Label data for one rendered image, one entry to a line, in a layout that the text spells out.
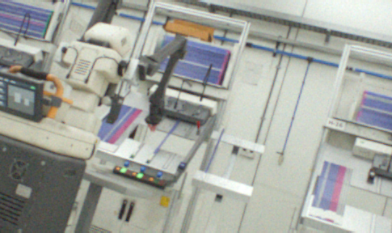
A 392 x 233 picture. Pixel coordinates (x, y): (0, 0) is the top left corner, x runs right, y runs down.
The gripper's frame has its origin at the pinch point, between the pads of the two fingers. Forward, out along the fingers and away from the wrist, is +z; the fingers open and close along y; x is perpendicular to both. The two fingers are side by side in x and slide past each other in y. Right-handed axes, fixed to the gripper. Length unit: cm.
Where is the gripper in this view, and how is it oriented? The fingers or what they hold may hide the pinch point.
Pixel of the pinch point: (152, 130)
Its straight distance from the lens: 330.8
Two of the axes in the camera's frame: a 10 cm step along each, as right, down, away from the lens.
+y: -9.3, -2.5, 2.6
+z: -0.8, 8.5, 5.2
